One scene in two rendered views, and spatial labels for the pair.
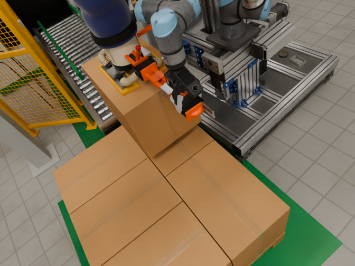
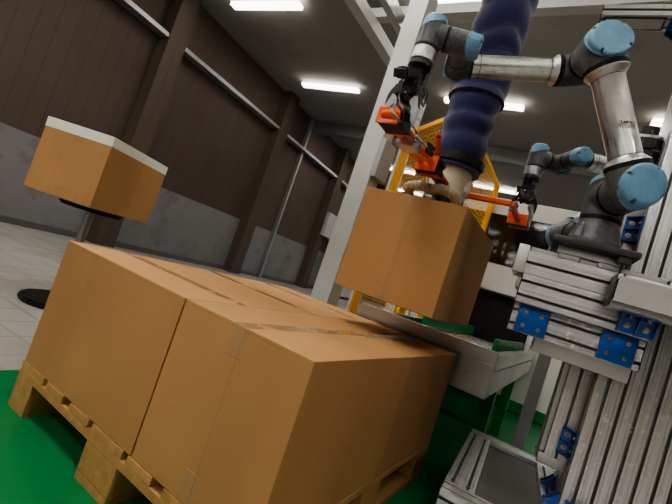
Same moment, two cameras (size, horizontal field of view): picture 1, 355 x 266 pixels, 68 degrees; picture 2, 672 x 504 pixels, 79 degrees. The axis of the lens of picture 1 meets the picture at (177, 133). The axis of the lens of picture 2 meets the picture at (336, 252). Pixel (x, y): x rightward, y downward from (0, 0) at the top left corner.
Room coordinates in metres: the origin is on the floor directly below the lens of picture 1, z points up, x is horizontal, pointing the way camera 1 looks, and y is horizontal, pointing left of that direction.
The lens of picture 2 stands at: (-0.13, -0.98, 0.72)
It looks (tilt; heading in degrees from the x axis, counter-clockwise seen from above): 2 degrees up; 49
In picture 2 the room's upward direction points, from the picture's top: 19 degrees clockwise
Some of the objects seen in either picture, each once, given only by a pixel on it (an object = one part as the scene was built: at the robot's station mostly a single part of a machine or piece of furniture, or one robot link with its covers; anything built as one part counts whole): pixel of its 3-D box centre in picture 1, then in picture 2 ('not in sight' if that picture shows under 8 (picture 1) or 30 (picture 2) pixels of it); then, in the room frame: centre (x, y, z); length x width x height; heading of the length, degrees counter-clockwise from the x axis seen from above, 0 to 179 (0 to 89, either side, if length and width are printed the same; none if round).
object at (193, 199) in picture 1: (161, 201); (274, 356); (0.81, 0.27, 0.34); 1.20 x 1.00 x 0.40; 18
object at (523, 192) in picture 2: not in sight; (527, 189); (1.60, -0.07, 1.34); 0.09 x 0.08 x 0.12; 18
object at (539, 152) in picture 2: not in sight; (538, 157); (1.61, -0.07, 1.50); 0.09 x 0.08 x 0.11; 145
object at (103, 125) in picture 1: (139, 102); (422, 331); (1.54, 0.19, 0.58); 0.70 x 0.03 x 0.06; 108
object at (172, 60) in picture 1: (172, 55); (421, 58); (0.72, -0.08, 1.42); 0.08 x 0.08 x 0.05
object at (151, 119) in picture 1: (141, 93); (421, 262); (1.28, 0.11, 0.87); 0.60 x 0.40 x 0.40; 18
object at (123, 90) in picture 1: (115, 73); not in sight; (1.24, 0.19, 1.10); 0.34 x 0.10 x 0.05; 17
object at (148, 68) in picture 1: (146, 68); (429, 166); (1.03, 0.02, 1.20); 0.10 x 0.08 x 0.06; 107
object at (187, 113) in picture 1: (188, 106); (393, 121); (0.69, -0.08, 1.20); 0.08 x 0.07 x 0.05; 17
